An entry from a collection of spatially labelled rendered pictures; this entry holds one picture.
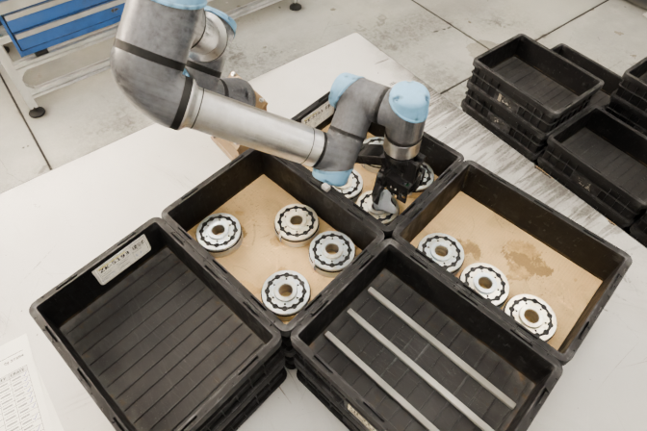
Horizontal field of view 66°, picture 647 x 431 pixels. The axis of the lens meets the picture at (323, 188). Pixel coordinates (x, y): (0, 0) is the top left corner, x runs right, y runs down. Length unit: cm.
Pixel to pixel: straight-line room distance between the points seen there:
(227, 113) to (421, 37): 243
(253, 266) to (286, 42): 216
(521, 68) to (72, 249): 180
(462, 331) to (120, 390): 68
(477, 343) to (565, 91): 137
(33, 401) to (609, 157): 201
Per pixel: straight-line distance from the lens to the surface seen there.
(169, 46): 85
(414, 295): 110
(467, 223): 123
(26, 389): 131
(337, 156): 96
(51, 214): 154
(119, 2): 286
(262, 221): 119
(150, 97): 86
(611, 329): 137
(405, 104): 91
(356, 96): 96
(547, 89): 221
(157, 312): 113
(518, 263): 120
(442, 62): 305
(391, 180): 107
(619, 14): 386
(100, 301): 118
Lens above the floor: 180
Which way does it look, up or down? 52 degrees down
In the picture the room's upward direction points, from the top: straight up
